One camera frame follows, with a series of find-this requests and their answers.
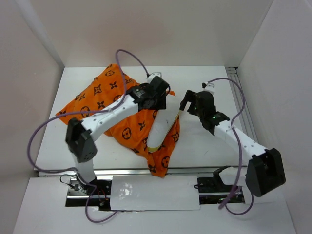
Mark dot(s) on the white pillow with yellow edge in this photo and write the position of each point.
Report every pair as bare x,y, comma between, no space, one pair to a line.
163,122

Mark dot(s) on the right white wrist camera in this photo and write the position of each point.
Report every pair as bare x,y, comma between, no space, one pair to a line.
208,87

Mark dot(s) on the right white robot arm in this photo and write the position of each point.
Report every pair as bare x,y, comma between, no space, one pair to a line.
265,171

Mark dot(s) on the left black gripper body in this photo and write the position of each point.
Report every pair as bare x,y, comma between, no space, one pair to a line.
160,103

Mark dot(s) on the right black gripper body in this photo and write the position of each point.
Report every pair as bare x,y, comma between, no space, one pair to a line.
194,110

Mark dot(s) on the white cover plate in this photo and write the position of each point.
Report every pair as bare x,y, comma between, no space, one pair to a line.
150,193

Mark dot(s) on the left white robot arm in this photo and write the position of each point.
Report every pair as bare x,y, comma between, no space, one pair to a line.
82,134

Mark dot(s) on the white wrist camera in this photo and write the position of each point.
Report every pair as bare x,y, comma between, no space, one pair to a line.
153,75
208,87

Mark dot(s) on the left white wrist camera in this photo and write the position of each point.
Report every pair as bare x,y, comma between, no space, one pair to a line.
153,75

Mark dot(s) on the orange patterned pillowcase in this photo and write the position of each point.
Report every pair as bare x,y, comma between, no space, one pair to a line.
131,132

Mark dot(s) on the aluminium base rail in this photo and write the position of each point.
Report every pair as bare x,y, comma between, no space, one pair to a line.
211,189

